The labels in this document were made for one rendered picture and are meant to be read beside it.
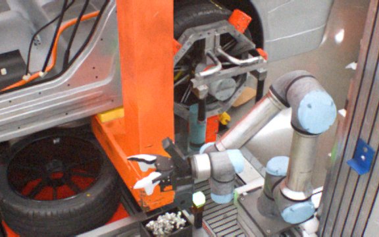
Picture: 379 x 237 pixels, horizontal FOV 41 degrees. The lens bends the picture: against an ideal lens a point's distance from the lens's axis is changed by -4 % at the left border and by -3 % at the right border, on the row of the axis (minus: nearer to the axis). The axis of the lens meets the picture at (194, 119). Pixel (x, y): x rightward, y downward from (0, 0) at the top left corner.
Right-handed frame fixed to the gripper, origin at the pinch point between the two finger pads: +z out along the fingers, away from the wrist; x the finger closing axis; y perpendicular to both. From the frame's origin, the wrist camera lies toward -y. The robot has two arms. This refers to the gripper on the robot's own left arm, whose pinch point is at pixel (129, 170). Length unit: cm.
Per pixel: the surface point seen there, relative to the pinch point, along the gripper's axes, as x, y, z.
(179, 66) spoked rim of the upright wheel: 115, 23, -39
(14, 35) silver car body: 170, 16, 49
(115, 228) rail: 62, 78, 5
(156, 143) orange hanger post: 53, 27, -16
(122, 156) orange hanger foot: 77, 47, -3
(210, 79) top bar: 86, 17, -48
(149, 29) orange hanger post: 47, -26, -15
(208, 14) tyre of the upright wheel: 114, -5, -54
